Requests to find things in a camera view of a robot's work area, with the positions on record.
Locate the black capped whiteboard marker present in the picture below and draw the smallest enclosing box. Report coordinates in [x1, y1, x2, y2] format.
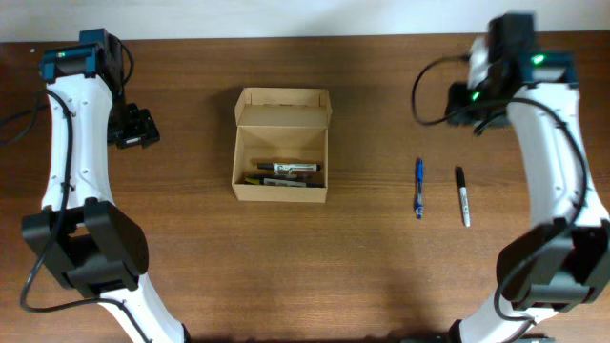
[256, 163, 322, 174]

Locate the brown cardboard box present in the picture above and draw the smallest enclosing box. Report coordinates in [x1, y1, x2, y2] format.
[232, 88, 333, 203]

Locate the yellow highlighter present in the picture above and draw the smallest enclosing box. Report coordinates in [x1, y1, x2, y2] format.
[245, 178, 264, 185]

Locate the blue ballpoint pen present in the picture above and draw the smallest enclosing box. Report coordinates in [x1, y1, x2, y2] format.
[414, 158, 423, 220]

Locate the black ballpoint pen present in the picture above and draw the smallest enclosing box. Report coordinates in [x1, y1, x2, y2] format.
[248, 173, 313, 181]

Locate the blue capped whiteboard marker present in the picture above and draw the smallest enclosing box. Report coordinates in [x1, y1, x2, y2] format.
[260, 178, 324, 188]

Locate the black permanent marker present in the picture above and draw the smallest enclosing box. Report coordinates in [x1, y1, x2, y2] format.
[456, 167, 471, 227]

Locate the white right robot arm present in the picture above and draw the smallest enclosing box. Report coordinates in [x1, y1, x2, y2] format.
[445, 12, 609, 342]

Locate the black right camera cable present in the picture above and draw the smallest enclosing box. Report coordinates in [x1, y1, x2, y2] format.
[411, 54, 473, 128]

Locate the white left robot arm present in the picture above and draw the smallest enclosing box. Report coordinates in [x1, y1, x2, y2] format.
[19, 29, 191, 342]

